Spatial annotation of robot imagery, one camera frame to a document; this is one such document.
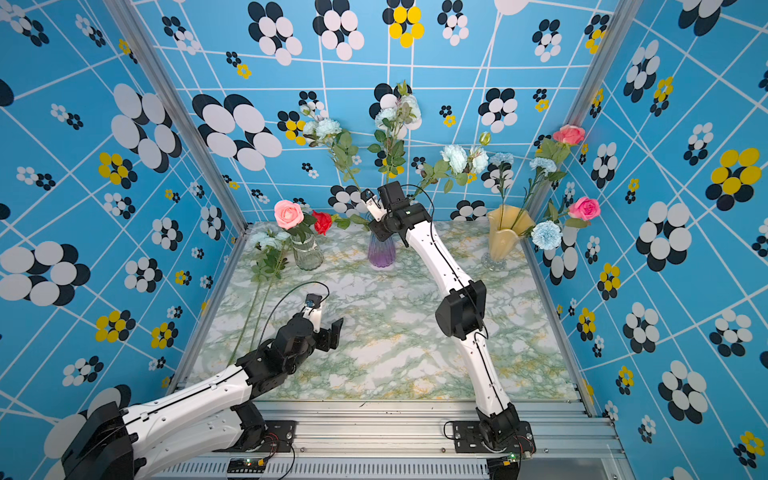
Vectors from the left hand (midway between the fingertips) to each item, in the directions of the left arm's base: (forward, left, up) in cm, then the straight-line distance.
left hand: (335, 314), depth 82 cm
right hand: (+29, -14, +8) cm, 33 cm away
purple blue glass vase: (+27, -12, -5) cm, 30 cm away
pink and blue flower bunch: (+14, -54, +22) cm, 60 cm away
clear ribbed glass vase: (+31, +16, -12) cm, 37 cm away
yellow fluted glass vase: (+32, -54, +4) cm, 62 cm away
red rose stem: (+19, +3, +17) cm, 26 cm away
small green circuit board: (-33, +20, -15) cm, 41 cm away
